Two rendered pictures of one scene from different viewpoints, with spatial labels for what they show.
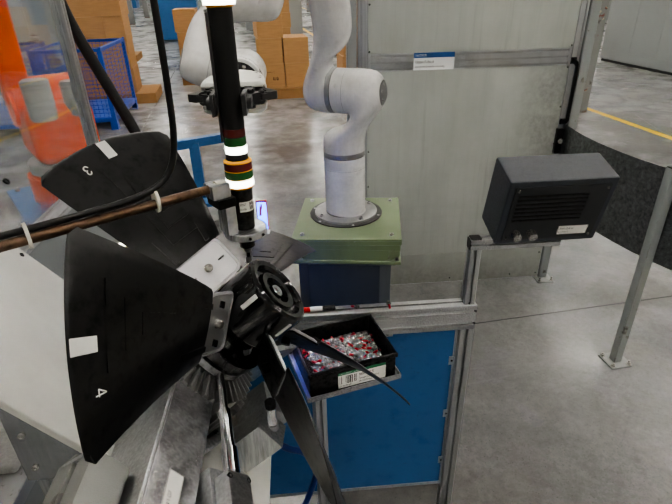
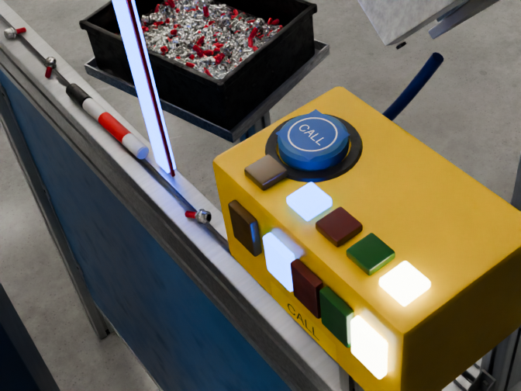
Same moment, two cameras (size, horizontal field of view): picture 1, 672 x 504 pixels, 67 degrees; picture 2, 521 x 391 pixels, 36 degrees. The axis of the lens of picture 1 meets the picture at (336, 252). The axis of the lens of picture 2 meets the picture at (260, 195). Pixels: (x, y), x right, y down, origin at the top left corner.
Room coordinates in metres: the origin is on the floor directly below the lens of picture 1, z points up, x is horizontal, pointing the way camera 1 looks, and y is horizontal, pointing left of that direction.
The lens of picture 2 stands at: (1.28, 0.70, 1.39)
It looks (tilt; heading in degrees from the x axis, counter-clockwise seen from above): 47 degrees down; 243
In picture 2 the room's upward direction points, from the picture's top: 8 degrees counter-clockwise
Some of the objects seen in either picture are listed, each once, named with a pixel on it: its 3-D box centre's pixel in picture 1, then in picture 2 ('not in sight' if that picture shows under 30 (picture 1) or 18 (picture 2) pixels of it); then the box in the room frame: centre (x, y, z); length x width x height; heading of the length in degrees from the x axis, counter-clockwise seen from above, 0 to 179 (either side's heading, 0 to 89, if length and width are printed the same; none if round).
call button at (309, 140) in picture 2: not in sight; (312, 143); (1.10, 0.42, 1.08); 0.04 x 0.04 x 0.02
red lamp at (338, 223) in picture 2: not in sight; (339, 226); (1.12, 0.48, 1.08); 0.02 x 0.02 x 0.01; 4
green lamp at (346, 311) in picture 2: not in sight; (337, 316); (1.14, 0.51, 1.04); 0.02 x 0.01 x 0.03; 94
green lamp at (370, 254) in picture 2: not in sight; (370, 254); (1.12, 0.51, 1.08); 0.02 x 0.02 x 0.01; 4
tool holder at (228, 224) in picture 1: (237, 207); not in sight; (0.75, 0.16, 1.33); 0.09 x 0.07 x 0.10; 129
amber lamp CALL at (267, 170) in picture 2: not in sight; (265, 172); (1.13, 0.42, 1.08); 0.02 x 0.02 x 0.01; 4
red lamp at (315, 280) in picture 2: not in sight; (308, 288); (1.15, 0.48, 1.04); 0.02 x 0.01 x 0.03; 94
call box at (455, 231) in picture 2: not in sight; (367, 249); (1.09, 0.47, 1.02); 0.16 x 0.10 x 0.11; 94
